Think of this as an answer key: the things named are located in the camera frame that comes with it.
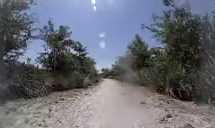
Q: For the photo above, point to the pale sandy dirt path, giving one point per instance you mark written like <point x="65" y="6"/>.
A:
<point x="111" y="106"/>

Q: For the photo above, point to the dense green trees and bushes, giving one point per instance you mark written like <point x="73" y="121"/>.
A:
<point x="175" y="63"/>
<point x="58" y="63"/>

